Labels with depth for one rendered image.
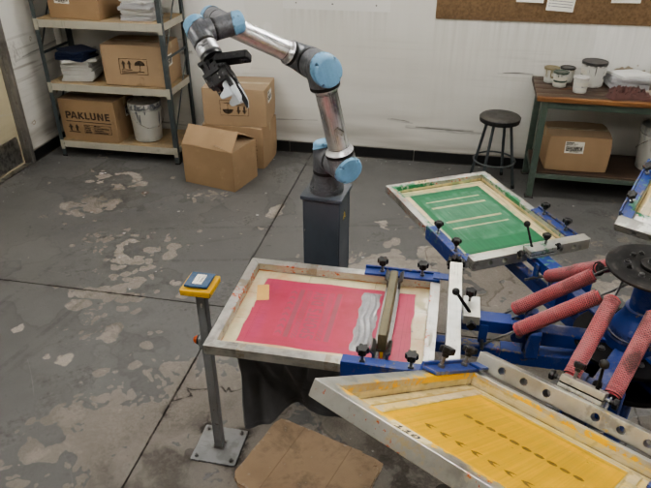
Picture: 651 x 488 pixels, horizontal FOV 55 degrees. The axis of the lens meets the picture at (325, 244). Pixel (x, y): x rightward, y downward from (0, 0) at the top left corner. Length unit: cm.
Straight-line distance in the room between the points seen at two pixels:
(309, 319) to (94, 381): 168
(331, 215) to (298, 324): 58
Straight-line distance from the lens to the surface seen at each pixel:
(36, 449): 348
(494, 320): 230
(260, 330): 233
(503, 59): 585
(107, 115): 633
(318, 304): 244
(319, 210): 272
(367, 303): 244
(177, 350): 380
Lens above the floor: 240
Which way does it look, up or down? 31 degrees down
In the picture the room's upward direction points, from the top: straight up
